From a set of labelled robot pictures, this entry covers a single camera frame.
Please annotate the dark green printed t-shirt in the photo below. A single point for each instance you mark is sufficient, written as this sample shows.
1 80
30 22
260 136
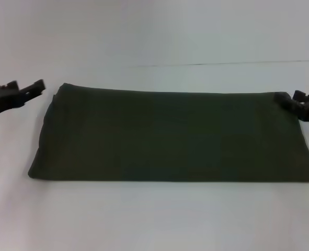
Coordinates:
170 136

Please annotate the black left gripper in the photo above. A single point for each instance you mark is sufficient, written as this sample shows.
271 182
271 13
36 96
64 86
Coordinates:
1 100

